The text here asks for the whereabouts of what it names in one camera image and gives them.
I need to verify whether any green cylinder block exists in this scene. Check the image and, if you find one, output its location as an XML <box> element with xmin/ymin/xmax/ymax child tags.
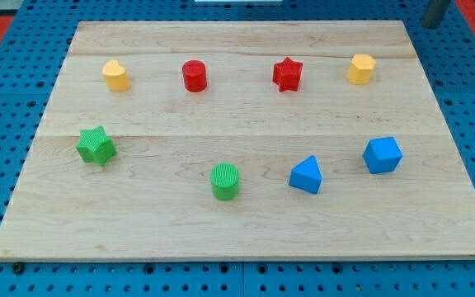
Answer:
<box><xmin>209</xmin><ymin>163</ymin><xmax>240</xmax><ymax>201</ymax></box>

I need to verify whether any blue triangle block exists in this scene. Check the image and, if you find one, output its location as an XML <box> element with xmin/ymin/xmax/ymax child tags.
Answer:
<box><xmin>289</xmin><ymin>155</ymin><xmax>322</xmax><ymax>194</ymax></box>

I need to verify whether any light wooden board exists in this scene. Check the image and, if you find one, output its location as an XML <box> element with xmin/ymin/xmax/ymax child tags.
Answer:
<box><xmin>0</xmin><ymin>21</ymin><xmax>475</xmax><ymax>262</ymax></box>

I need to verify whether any red cylinder block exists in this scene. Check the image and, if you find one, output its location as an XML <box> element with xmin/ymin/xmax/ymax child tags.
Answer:
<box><xmin>181</xmin><ymin>60</ymin><xmax>208</xmax><ymax>92</ymax></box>

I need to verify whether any red star block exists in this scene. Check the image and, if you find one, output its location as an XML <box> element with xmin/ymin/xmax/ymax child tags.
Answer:
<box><xmin>272</xmin><ymin>57</ymin><xmax>303</xmax><ymax>92</ymax></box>

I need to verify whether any yellow heart block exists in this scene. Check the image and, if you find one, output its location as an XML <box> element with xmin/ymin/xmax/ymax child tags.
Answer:
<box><xmin>102</xmin><ymin>59</ymin><xmax>131</xmax><ymax>92</ymax></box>

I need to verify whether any green star block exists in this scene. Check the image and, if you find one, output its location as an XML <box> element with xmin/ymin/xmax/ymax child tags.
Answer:
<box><xmin>76</xmin><ymin>125</ymin><xmax>117</xmax><ymax>167</ymax></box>

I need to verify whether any yellow hexagon block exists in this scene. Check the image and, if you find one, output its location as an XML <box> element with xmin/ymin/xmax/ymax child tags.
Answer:
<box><xmin>346</xmin><ymin>54</ymin><xmax>377</xmax><ymax>85</ymax></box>

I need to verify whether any blue cube block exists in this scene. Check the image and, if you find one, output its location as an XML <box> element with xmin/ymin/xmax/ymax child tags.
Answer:
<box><xmin>363</xmin><ymin>136</ymin><xmax>403</xmax><ymax>174</ymax></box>

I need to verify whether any grey cylindrical robot stick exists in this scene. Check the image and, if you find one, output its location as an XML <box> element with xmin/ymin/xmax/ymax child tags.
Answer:
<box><xmin>421</xmin><ymin>0</ymin><xmax>450</xmax><ymax>29</ymax></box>

